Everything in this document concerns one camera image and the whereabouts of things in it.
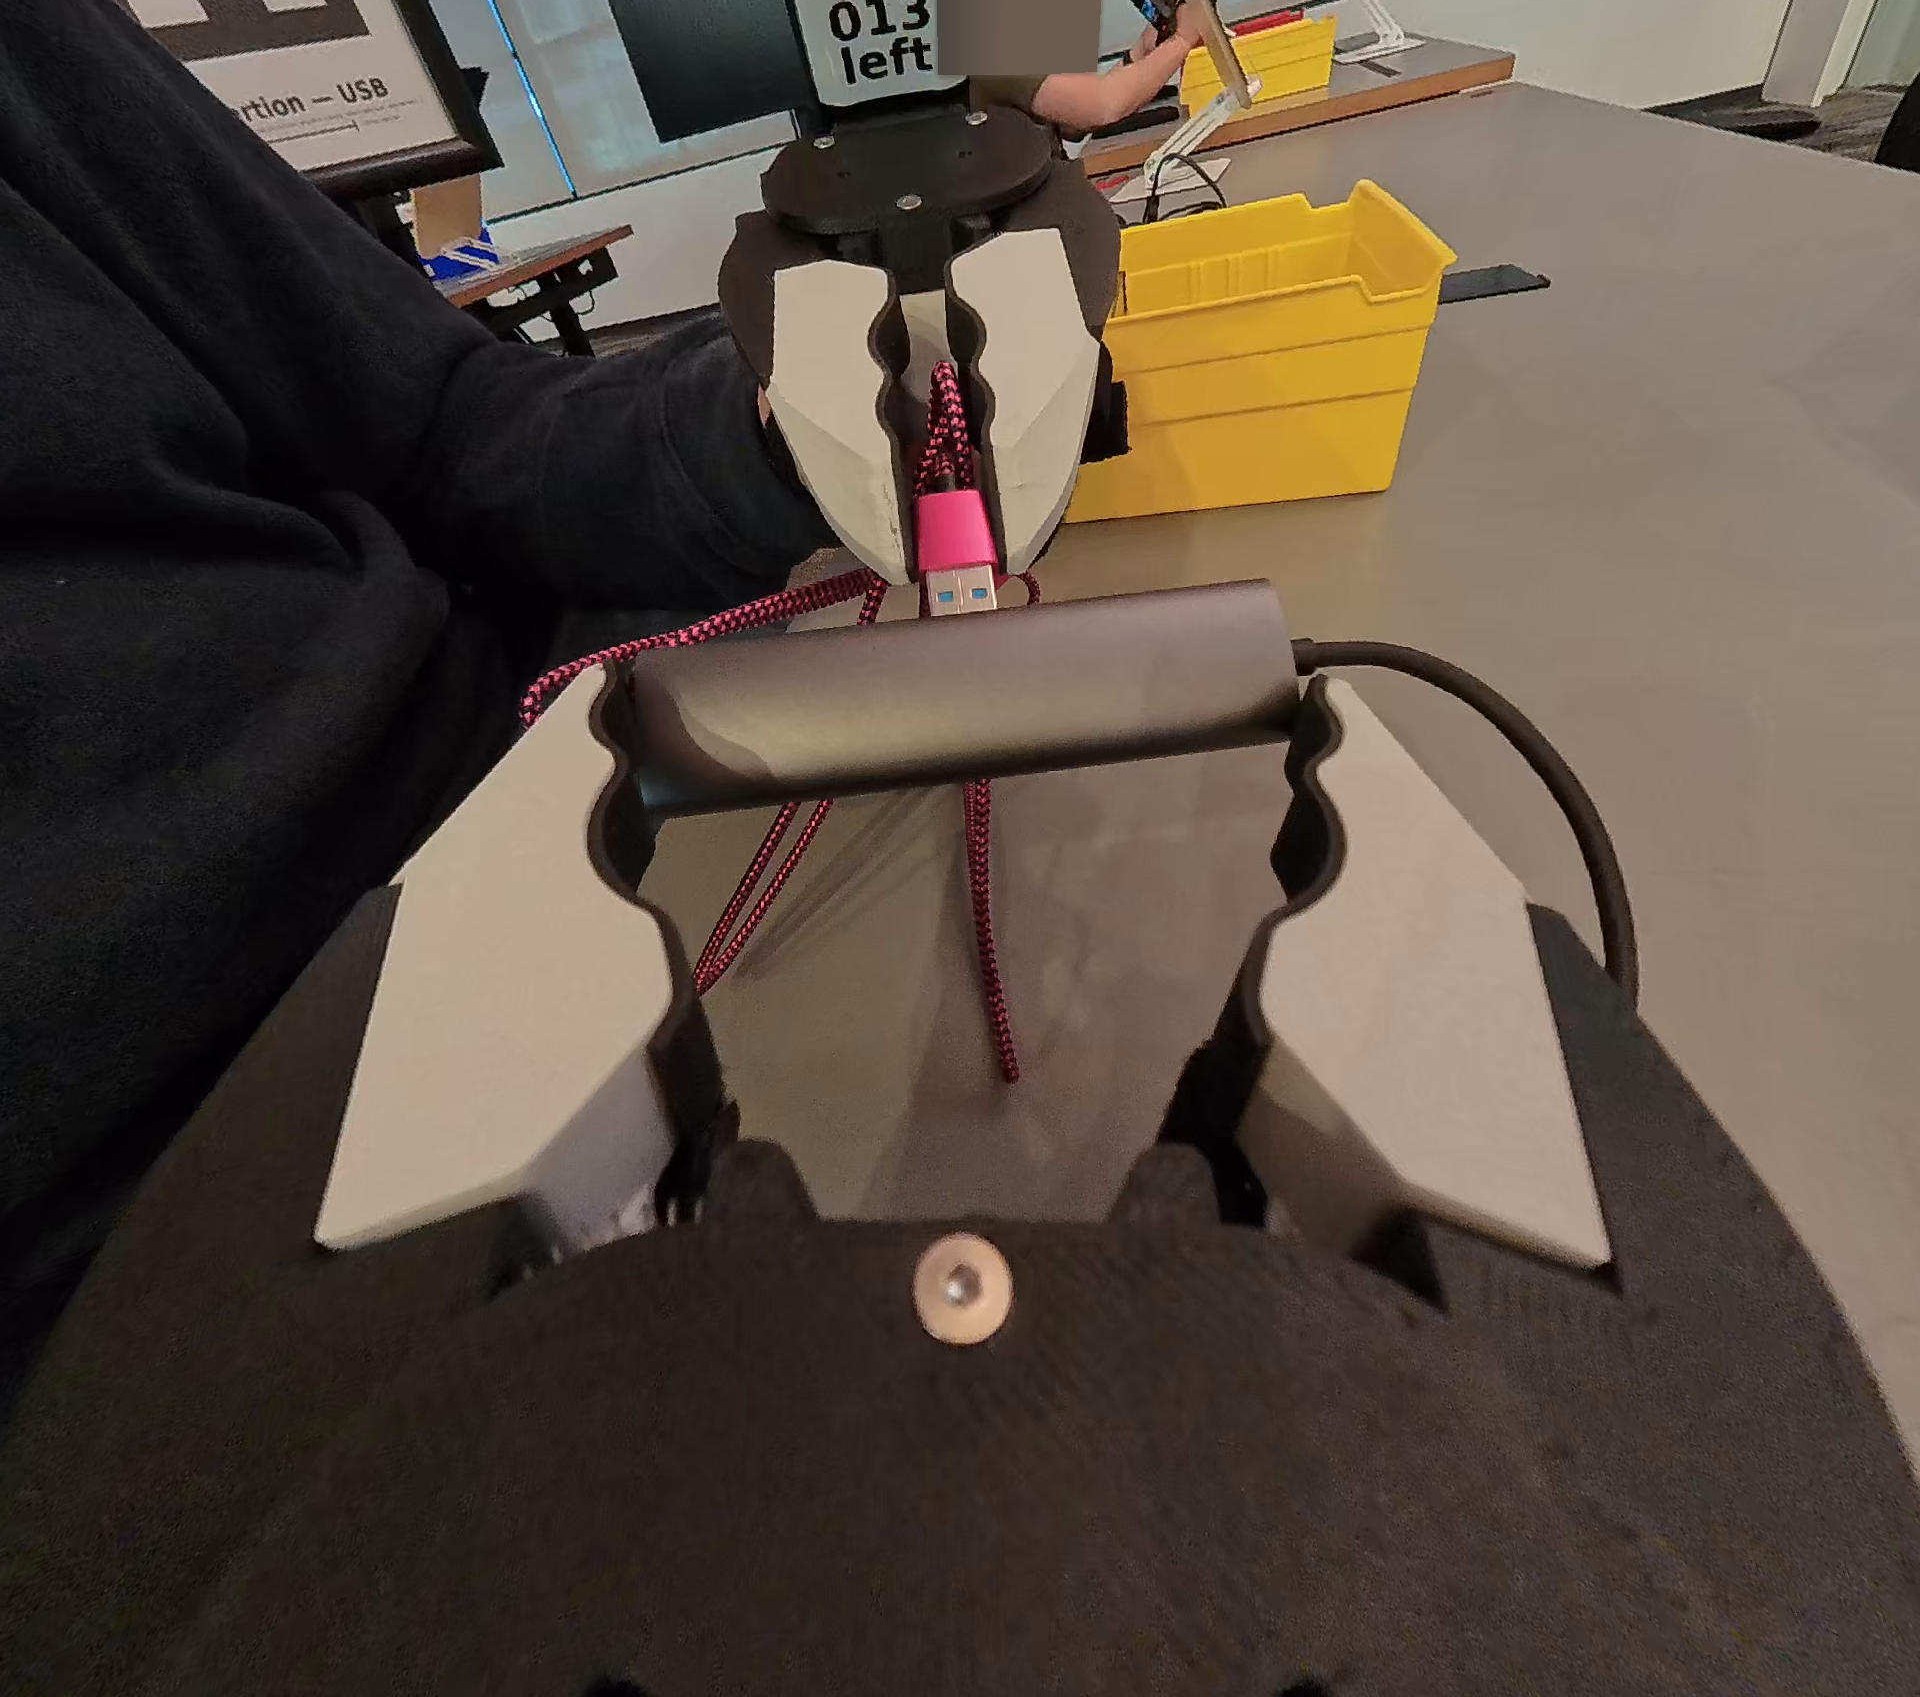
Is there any dark wooden table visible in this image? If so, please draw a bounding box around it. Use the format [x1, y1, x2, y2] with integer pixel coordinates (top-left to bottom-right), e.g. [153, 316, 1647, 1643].
[426, 225, 637, 356]

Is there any pink braided usb cable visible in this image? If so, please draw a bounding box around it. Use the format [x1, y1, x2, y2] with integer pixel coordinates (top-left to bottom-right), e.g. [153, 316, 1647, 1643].
[518, 363, 1045, 1086]

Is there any person's left forearm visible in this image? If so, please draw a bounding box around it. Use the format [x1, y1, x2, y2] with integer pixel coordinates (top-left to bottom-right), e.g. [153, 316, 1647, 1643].
[405, 308, 843, 619]

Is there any another person's forearm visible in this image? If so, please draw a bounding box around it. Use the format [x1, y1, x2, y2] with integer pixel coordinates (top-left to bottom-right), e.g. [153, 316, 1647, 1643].
[1035, 24, 1203, 139]

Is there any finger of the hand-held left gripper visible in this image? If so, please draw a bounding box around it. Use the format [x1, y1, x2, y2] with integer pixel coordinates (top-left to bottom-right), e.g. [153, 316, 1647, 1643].
[765, 260, 919, 585]
[948, 230, 1093, 571]

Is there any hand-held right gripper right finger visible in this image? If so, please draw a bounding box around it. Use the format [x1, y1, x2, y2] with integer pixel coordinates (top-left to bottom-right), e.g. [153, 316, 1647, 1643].
[1200, 674, 1614, 1270]

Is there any yellow plastic bin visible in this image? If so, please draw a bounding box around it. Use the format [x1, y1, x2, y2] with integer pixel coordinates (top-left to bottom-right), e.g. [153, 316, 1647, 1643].
[1177, 15, 1341, 117]
[1051, 178, 1460, 525]

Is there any dark grey usb hub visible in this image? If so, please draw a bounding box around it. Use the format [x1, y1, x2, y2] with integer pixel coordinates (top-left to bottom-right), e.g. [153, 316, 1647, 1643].
[623, 577, 1640, 987]

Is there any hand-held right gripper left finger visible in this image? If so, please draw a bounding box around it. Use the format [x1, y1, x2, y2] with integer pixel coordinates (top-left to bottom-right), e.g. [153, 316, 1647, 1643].
[313, 662, 740, 1264]

